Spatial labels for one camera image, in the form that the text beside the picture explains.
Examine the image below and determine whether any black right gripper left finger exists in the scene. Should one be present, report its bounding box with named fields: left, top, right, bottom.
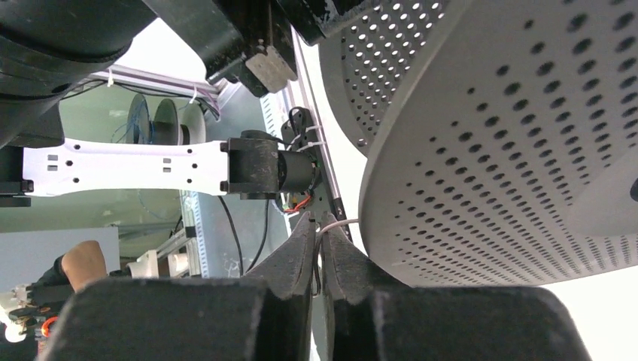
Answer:
left=38, top=212, right=316, bottom=360

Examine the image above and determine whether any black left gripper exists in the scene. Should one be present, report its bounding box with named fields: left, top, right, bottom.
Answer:
left=145, top=0, right=379, bottom=97

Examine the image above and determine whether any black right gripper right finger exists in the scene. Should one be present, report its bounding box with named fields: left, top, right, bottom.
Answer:
left=321, top=212, right=591, bottom=360

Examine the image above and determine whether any white beaded cable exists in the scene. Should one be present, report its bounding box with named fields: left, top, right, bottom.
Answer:
left=311, top=218, right=361, bottom=297

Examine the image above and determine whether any dark grey perforated spool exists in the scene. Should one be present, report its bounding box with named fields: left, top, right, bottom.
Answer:
left=319, top=1, right=637, bottom=286

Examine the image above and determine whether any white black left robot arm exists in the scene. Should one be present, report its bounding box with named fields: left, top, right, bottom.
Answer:
left=1, top=1, right=375, bottom=207

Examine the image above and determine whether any person in black shirt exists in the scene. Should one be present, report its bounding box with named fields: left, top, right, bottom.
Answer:
left=0, top=240, right=108, bottom=361

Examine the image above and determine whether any white teleoperation controller device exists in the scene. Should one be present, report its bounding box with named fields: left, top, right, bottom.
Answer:
left=1, top=247, right=201, bottom=343

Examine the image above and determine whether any white slotted cable duct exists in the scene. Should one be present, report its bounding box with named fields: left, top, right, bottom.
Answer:
left=182, top=191, right=214, bottom=278

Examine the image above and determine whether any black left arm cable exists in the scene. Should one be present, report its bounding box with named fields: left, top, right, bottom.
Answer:
left=217, top=194, right=272, bottom=278

